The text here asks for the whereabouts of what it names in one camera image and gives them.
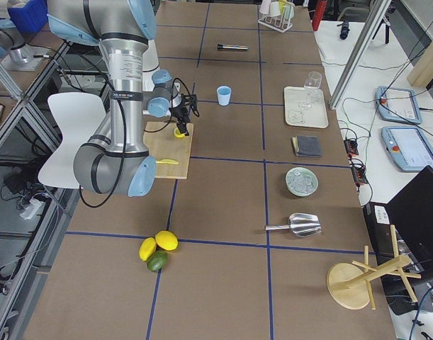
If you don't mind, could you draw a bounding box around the black monitor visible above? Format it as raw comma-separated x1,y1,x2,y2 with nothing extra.
386,166,433,282

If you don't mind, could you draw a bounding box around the wooden cutting board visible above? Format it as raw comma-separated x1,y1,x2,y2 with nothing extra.
143,121,194,179

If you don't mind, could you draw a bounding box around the lower blue teach pendant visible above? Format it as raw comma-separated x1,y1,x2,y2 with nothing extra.
381,127,433,173

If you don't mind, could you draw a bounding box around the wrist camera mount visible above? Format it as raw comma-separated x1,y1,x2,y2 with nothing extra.
181,94,200,118

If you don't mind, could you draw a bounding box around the light blue cup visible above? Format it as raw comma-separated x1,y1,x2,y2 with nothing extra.
217,86,232,106

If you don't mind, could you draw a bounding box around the white cup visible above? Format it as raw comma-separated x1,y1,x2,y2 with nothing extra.
259,0,271,16

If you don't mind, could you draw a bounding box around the aluminium frame post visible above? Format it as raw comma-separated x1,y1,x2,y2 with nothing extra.
329,0,391,110

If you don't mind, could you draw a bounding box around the clear wine glass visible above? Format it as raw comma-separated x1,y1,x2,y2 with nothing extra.
300,71,322,109

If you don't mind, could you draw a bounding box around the red cylinder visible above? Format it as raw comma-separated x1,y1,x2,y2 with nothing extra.
312,0,327,32

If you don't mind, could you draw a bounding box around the white chair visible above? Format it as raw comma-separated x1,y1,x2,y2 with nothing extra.
38,92,106,189

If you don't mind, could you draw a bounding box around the yellow plastic knife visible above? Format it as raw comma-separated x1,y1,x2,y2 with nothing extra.
156,159,179,165

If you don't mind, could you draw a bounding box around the blue teach pendant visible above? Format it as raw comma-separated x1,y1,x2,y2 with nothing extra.
381,127,433,173
376,86,422,125

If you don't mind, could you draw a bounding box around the metal ice scoop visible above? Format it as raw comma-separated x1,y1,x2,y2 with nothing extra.
265,212,322,237

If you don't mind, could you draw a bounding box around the green cup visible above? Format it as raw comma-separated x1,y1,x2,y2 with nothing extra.
283,2,295,22

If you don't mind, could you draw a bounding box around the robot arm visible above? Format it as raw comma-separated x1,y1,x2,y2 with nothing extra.
38,1,196,197

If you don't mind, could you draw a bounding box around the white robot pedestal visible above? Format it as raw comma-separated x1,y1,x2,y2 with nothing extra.
142,40,159,91

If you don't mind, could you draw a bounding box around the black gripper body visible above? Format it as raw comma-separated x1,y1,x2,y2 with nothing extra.
170,97,190,132

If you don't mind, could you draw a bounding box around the upper blue teach pendant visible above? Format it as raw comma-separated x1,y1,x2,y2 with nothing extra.
376,86,422,125

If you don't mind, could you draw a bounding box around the wooden mug tree stand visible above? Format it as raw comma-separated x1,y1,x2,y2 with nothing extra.
326,225,421,310

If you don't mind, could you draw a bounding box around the metal muddler stick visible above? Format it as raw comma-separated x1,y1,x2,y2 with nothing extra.
217,44,249,51

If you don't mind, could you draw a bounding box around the cream serving tray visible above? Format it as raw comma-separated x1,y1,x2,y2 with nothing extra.
283,86,329,129

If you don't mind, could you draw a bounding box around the yellow lemon half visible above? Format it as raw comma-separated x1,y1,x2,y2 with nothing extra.
173,128,186,138

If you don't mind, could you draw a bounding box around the black folded umbrella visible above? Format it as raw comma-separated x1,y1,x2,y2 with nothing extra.
339,21,349,40

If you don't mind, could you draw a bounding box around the white cup rack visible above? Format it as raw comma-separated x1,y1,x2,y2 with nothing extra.
257,12,293,33

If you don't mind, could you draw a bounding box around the green bowl with ice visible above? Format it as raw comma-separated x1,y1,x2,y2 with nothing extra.
285,167,318,197

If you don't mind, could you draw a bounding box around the grey folded cloth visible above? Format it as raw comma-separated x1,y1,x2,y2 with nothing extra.
291,135,322,157

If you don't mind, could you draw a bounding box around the yellow cup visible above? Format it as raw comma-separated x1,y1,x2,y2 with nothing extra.
278,0,288,14

